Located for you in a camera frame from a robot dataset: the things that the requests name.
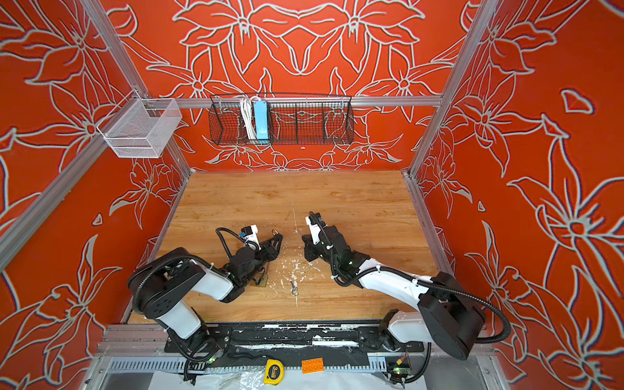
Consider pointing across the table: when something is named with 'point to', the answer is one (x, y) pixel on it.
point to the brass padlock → (262, 281)
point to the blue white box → (262, 121)
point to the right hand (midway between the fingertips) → (299, 237)
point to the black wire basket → (292, 119)
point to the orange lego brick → (311, 366)
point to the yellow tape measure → (275, 372)
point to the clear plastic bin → (140, 127)
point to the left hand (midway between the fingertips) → (282, 236)
